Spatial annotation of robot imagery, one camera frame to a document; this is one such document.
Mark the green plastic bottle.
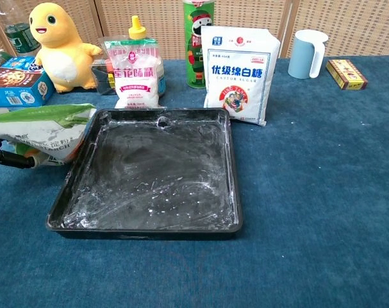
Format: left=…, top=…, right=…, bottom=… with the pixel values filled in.
left=4, top=22, right=42, bottom=57

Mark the black square baking tray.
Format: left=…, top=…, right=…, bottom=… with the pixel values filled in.
left=46, top=108, right=244, bottom=241

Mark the blue cookie box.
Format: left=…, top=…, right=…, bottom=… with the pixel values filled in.
left=0, top=56, right=56, bottom=108

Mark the blue cup white handle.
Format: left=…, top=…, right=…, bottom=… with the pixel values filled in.
left=287, top=29, right=329, bottom=80

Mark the yellow cap squeeze bottle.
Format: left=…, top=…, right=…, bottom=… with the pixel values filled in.
left=128, top=15, right=167, bottom=98

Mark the wicker folding screen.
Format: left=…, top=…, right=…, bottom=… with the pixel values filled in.
left=0, top=0, right=389, bottom=60

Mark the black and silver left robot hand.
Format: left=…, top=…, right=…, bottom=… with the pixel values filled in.
left=0, top=135, right=37, bottom=169

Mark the white castor sugar bag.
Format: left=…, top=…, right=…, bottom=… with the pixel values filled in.
left=201, top=25, right=281, bottom=127

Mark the white pink seasoning bag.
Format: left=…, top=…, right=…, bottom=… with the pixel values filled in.
left=103, top=37, right=160, bottom=110

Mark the blue tablecloth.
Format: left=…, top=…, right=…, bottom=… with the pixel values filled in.
left=0, top=54, right=389, bottom=308

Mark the yellow dinosaur plush toy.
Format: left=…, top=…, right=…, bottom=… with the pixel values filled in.
left=28, top=2, right=103, bottom=94

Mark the green white flour bag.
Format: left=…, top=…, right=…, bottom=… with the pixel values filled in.
left=0, top=103, right=97, bottom=167

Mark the green Pringles can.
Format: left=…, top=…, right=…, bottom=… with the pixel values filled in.
left=183, top=0, right=217, bottom=89

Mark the small yellow red box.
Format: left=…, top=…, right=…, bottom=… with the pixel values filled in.
left=325, top=58, right=369, bottom=91

